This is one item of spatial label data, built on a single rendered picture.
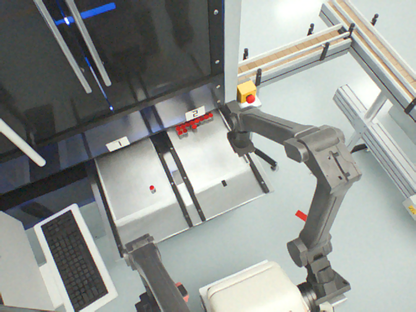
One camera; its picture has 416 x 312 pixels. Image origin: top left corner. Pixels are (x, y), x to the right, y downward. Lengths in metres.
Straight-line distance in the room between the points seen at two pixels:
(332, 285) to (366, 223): 1.47
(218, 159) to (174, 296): 0.89
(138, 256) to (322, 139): 0.50
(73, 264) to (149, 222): 0.35
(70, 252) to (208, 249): 1.00
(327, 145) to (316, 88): 2.17
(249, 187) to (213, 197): 0.15
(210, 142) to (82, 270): 0.75
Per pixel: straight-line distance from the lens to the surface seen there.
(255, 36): 3.21
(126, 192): 1.53
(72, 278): 1.57
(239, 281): 0.96
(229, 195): 1.47
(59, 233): 1.64
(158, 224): 1.46
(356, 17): 2.08
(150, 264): 0.85
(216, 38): 1.23
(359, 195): 2.57
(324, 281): 1.08
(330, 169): 0.75
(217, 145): 1.57
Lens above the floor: 2.27
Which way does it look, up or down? 64 degrees down
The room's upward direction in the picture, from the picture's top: 5 degrees counter-clockwise
